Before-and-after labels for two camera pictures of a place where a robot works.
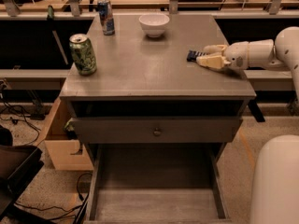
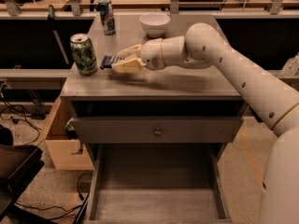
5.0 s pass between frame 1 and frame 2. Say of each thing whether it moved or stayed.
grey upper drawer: stayed
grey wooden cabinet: stayed
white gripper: moved
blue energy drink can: stayed
